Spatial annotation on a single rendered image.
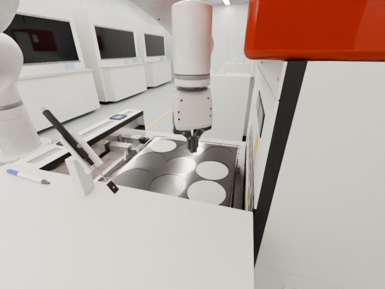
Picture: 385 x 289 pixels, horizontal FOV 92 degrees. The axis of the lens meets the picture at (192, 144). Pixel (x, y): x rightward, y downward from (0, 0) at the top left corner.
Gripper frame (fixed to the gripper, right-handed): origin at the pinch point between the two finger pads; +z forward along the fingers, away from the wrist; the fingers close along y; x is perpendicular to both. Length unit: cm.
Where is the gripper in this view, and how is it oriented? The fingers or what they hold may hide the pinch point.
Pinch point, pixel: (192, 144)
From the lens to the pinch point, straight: 51.3
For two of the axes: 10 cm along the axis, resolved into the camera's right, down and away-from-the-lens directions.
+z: 0.0, 8.9, 4.5
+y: -9.4, 1.5, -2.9
